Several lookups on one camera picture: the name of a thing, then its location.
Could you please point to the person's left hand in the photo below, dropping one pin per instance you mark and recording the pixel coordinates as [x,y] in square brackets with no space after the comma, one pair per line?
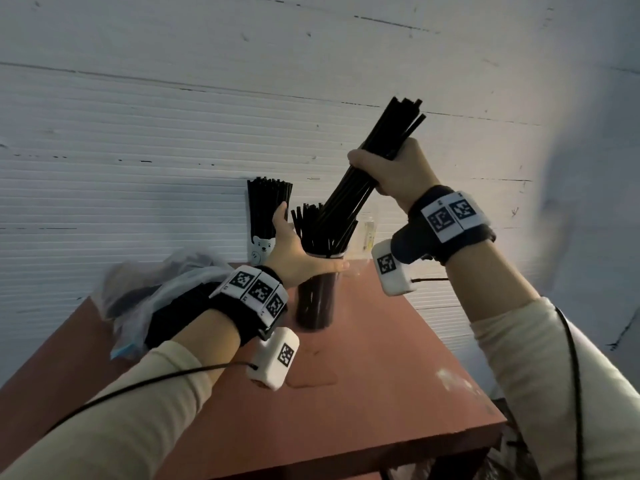
[287,257]

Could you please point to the black wrist band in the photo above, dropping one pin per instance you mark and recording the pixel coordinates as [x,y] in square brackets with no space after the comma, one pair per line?
[252,289]
[447,219]

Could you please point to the person's right forearm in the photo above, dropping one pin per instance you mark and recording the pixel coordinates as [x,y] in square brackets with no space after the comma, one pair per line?
[505,289]

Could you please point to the person's right fingers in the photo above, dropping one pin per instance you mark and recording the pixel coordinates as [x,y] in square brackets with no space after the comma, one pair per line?
[364,164]

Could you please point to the clear plastic bag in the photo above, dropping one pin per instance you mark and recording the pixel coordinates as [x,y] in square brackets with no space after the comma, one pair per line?
[150,289]

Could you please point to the bear print cup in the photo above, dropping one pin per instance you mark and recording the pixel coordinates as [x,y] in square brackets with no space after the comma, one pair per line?
[260,248]

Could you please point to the black straws in bear cup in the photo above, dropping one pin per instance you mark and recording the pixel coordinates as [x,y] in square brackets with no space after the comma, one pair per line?
[263,204]

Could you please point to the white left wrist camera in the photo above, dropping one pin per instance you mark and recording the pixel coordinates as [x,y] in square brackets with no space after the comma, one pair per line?
[274,359]

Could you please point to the person's right hand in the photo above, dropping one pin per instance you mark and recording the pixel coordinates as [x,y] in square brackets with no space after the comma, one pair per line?
[407,174]

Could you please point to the person's left thumb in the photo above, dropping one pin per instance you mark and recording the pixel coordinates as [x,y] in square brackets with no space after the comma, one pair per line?
[327,267]

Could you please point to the black straws in clear cup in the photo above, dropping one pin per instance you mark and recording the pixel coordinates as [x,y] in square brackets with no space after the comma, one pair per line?
[307,229]

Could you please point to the person's left forearm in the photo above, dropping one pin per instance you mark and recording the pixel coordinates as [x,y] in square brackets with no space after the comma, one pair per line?
[150,409]

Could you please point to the clear plastic cup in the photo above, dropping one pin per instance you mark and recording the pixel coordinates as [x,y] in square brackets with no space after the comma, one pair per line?
[316,307]
[370,235]

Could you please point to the black left wrist band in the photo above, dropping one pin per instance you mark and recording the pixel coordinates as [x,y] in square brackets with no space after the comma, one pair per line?
[252,289]

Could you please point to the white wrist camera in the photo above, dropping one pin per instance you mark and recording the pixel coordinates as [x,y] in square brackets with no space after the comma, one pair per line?
[274,359]
[392,269]

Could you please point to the bundle of black straws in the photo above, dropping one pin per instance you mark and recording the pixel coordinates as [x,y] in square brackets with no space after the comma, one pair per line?
[395,127]

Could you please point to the empty clear plastic cup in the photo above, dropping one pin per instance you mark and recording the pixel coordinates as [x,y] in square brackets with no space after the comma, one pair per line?
[370,235]

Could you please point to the black right wrist band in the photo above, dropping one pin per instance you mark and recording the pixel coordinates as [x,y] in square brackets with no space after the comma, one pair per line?
[447,219]

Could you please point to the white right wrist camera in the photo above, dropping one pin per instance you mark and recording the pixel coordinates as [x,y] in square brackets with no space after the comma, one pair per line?
[392,269]

